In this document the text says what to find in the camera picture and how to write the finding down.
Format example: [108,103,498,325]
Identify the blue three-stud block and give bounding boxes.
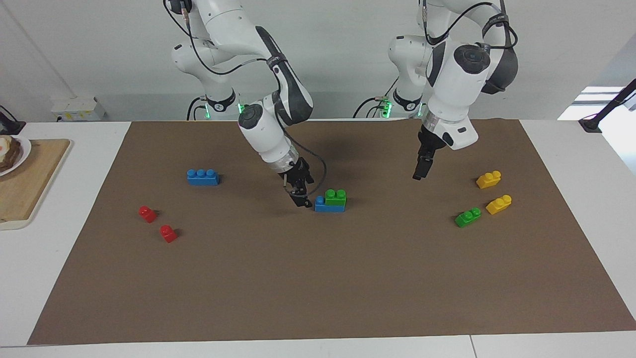
[187,169,220,186]
[315,195,346,213]

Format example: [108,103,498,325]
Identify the yellow two-stud block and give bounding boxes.
[476,171,502,189]
[485,194,512,215]

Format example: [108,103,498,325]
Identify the green block with white-marked studs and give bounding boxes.
[455,207,481,228]

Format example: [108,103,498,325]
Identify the brown table mat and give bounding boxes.
[27,118,636,345]

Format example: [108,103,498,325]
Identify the wooden cutting board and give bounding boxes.
[0,139,73,230]

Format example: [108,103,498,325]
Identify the white plate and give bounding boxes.
[0,135,32,177]

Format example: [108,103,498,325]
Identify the brown bread slice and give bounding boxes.
[0,137,21,173]

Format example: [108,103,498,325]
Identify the black clamp stand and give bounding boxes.
[0,105,26,136]

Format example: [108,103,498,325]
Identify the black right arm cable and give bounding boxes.
[163,0,327,197]

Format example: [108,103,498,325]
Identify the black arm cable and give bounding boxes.
[421,0,519,53]
[163,0,327,197]

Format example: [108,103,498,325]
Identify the black base cable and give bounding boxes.
[187,96,208,121]
[353,96,391,119]

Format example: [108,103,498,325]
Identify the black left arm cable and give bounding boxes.
[421,0,519,53]

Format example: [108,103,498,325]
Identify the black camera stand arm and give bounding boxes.
[579,79,636,134]

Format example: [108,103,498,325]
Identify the white wall socket box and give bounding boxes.
[51,97,106,122]

